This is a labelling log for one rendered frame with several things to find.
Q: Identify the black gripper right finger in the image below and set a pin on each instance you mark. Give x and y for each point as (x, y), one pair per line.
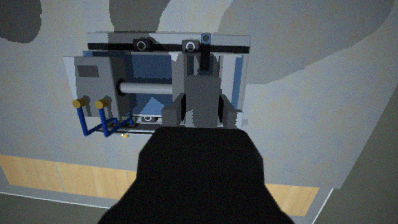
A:
(230, 117)

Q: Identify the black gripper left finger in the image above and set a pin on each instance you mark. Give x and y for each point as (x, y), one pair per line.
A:
(173, 115)

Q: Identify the dark grey rectangular block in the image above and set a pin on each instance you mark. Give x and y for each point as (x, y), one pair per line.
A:
(202, 100)

